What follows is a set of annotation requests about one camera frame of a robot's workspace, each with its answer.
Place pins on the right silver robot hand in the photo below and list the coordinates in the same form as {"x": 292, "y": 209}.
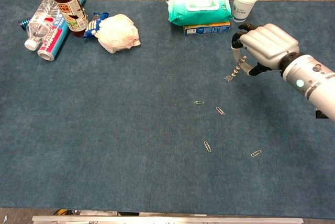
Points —
{"x": 269, "y": 43}

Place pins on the magnetic bead bar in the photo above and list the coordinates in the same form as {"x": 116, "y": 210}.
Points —
{"x": 238, "y": 67}

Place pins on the pink tinted paper clip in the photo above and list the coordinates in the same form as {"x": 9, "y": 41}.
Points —
{"x": 220, "y": 111}

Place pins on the white paper cup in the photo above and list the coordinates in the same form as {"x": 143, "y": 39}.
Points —
{"x": 243, "y": 5}

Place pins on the blue and yellow box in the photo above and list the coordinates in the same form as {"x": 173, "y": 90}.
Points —
{"x": 206, "y": 29}

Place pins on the green wet wipes pack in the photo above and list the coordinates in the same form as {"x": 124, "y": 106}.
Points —
{"x": 199, "y": 10}

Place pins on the crumpled white plastic bag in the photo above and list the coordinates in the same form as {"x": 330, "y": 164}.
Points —
{"x": 117, "y": 34}

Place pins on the blue felt table cloth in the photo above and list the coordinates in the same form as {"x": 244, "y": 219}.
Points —
{"x": 117, "y": 129}

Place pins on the blue Oreo cookie pack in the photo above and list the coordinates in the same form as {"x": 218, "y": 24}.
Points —
{"x": 92, "y": 26}

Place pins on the brown tea bottle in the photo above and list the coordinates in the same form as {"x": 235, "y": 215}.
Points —
{"x": 68, "y": 4}

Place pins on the clear plastic water bottle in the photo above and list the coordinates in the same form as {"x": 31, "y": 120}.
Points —
{"x": 39, "y": 27}

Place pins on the iridescent spring toy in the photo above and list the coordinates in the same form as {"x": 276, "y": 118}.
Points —
{"x": 24, "y": 23}

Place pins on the aluminium profile rail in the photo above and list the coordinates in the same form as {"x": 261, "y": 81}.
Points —
{"x": 167, "y": 219}

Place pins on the yellow frame part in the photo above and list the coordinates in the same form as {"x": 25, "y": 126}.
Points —
{"x": 60, "y": 212}

